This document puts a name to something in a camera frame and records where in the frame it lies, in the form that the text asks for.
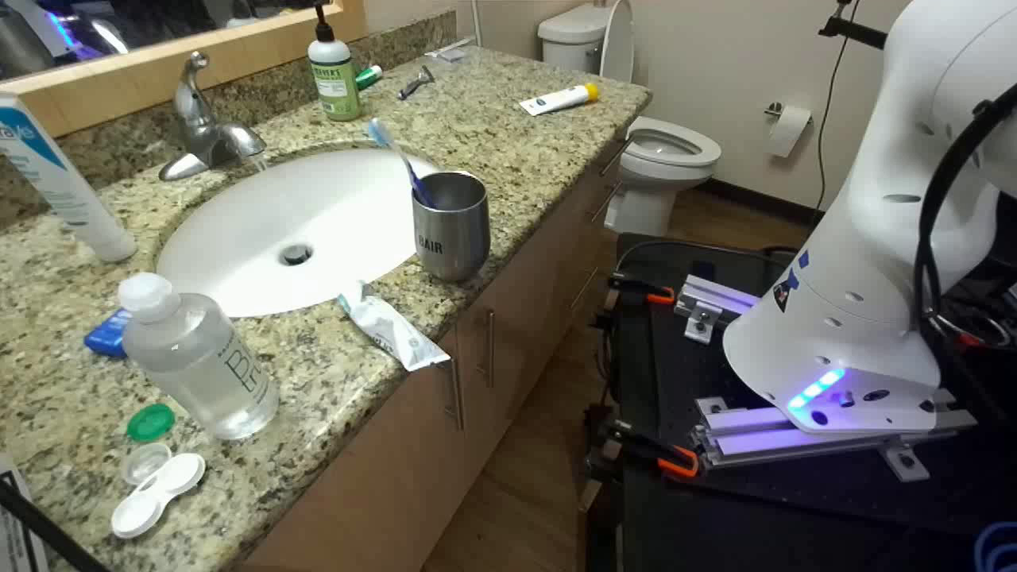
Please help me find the blue toothbrush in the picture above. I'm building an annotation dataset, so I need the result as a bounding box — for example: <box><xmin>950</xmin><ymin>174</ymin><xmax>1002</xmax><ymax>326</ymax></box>
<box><xmin>361</xmin><ymin>117</ymin><xmax>438</xmax><ymax>208</ymax></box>

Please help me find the stainless steel cup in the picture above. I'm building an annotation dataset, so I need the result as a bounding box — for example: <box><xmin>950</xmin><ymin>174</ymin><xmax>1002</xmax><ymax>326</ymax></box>
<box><xmin>411</xmin><ymin>171</ymin><xmax>493</xmax><ymax>284</ymax></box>

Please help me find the brown vanity cabinet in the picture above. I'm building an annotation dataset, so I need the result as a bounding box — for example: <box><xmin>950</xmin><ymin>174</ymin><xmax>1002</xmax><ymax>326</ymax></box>
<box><xmin>235</xmin><ymin>98</ymin><xmax>650</xmax><ymax>572</ymax></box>

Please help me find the squeezed white toothpaste tube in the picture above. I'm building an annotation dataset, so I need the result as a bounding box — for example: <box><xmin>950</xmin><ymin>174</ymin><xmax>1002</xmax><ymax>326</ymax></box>
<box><xmin>335</xmin><ymin>281</ymin><xmax>454</xmax><ymax>374</ymax></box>

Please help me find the black orange clamp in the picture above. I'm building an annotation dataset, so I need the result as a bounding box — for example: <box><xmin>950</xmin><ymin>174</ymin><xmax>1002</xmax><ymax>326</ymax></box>
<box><xmin>589</xmin><ymin>415</ymin><xmax>705</xmax><ymax>481</ymax></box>
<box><xmin>603</xmin><ymin>270</ymin><xmax>680</xmax><ymax>313</ymax></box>

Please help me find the white tube with yellow cap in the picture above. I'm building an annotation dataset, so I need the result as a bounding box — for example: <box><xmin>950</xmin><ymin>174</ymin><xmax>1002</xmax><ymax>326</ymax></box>
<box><xmin>516</xmin><ymin>79</ymin><xmax>603</xmax><ymax>117</ymax></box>

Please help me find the dark razor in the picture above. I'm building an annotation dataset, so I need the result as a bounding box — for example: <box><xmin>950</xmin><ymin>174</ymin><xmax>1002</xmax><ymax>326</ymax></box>
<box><xmin>398</xmin><ymin>64</ymin><xmax>438</xmax><ymax>105</ymax></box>

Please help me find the white oval sink basin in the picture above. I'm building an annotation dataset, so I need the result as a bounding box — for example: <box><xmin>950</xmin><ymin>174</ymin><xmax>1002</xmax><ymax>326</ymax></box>
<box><xmin>152</xmin><ymin>146</ymin><xmax>438</xmax><ymax>319</ymax></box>

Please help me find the clear plastic wrapper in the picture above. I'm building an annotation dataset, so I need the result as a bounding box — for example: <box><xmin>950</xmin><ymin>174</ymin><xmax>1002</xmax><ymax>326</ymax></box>
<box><xmin>427</xmin><ymin>32</ymin><xmax>484</xmax><ymax>70</ymax></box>

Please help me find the green pump soap bottle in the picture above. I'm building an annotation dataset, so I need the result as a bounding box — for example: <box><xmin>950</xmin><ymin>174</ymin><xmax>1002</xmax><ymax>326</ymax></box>
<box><xmin>306</xmin><ymin>0</ymin><xmax>367</xmax><ymax>122</ymax></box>

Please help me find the clear bottle with white cap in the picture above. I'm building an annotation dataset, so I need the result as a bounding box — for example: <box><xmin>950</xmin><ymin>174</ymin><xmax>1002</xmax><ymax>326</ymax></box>
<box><xmin>114</xmin><ymin>270</ymin><xmax>282</xmax><ymax>443</ymax></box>

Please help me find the white toilet paper roll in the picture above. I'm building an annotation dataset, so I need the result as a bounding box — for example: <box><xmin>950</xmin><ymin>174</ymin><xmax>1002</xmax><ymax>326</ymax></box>
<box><xmin>763</xmin><ymin>98</ymin><xmax>817</xmax><ymax>162</ymax></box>

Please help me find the black robot table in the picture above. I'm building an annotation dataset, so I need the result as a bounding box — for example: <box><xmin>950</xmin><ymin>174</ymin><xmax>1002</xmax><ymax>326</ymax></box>
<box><xmin>591</xmin><ymin>236</ymin><xmax>1017</xmax><ymax>572</ymax></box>

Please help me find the chrome faucet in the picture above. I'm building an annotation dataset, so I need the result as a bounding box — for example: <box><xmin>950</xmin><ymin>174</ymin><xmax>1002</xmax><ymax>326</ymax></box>
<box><xmin>157</xmin><ymin>46</ymin><xmax>270</xmax><ymax>183</ymax></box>

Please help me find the green lens case cap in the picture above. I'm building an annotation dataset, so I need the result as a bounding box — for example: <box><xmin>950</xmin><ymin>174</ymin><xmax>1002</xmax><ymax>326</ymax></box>
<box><xmin>125</xmin><ymin>400</ymin><xmax>178</xmax><ymax>443</ymax></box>

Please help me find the small blue floss box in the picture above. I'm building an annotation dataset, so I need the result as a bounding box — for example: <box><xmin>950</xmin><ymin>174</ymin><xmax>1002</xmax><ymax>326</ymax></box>
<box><xmin>83</xmin><ymin>305</ymin><xmax>135</xmax><ymax>362</ymax></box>

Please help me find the clear round lens cup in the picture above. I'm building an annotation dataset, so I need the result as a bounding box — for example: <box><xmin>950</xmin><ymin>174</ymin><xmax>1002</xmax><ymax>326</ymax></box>
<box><xmin>118</xmin><ymin>439</ymin><xmax>175</xmax><ymax>489</ymax></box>

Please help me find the white contact lens case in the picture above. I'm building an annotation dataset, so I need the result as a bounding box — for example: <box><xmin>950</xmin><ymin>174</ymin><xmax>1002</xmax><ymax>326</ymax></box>
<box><xmin>108</xmin><ymin>452</ymin><xmax>210</xmax><ymax>543</ymax></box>

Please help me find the white tube with blue print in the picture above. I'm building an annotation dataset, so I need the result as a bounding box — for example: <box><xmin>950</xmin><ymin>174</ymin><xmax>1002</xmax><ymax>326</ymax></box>
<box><xmin>0</xmin><ymin>91</ymin><xmax>139</xmax><ymax>268</ymax></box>

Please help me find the metal cabinet handle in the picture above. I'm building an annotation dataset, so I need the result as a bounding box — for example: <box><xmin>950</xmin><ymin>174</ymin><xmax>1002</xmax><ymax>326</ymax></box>
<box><xmin>444</xmin><ymin>353</ymin><xmax>471</xmax><ymax>433</ymax></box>
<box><xmin>476</xmin><ymin>305</ymin><xmax>502</xmax><ymax>391</ymax></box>

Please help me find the short aluminium rail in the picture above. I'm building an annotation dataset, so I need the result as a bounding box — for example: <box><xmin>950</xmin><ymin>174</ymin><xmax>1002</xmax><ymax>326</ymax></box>
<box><xmin>671</xmin><ymin>273</ymin><xmax>763</xmax><ymax>346</ymax></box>

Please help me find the long aluminium rail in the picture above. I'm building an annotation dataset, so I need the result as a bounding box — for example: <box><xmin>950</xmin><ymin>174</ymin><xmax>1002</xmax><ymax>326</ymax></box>
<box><xmin>693</xmin><ymin>384</ymin><xmax>978</xmax><ymax>485</ymax></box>

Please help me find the thin black wall cable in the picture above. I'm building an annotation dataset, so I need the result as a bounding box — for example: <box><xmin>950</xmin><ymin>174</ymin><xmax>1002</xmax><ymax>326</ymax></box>
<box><xmin>810</xmin><ymin>0</ymin><xmax>859</xmax><ymax>211</ymax></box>

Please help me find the wooden mirror frame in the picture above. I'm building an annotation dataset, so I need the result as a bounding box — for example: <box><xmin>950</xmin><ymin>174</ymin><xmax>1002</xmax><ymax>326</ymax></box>
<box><xmin>0</xmin><ymin>0</ymin><xmax>369</xmax><ymax>143</ymax></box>

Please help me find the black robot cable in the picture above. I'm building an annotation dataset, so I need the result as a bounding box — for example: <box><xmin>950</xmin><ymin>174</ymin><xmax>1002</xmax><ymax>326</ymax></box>
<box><xmin>912</xmin><ymin>79</ymin><xmax>1017</xmax><ymax>355</ymax></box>

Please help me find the black bracket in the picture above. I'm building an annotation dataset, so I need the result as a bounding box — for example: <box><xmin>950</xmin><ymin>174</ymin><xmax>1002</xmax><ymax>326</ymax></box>
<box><xmin>817</xmin><ymin>12</ymin><xmax>889</xmax><ymax>51</ymax></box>

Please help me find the black strap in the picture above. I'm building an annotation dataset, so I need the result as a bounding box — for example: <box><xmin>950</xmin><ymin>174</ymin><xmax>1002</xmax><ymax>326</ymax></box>
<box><xmin>0</xmin><ymin>467</ymin><xmax>110</xmax><ymax>572</ymax></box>

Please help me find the blue cable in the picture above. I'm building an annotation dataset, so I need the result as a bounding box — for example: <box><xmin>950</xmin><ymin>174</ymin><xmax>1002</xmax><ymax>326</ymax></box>
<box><xmin>971</xmin><ymin>517</ymin><xmax>1017</xmax><ymax>572</ymax></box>

